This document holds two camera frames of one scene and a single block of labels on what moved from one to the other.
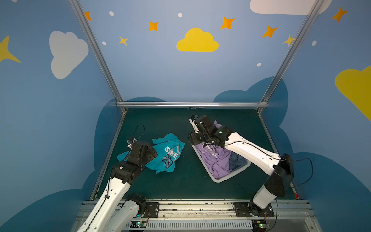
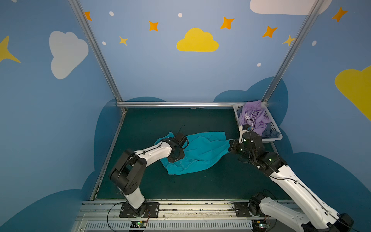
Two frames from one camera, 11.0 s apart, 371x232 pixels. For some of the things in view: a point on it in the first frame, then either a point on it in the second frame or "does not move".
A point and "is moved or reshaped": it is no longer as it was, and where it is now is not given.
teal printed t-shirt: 168,149 is moved or reshaped
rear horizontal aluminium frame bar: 192,104 does not move
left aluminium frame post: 96,47 does not move
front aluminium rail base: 287,215 does not move
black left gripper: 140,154 -> 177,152
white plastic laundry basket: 230,175 -> 271,116
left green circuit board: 138,224 does not move
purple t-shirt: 214,158 -> 252,114
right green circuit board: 259,224 does not move
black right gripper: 198,137 -> 237,148
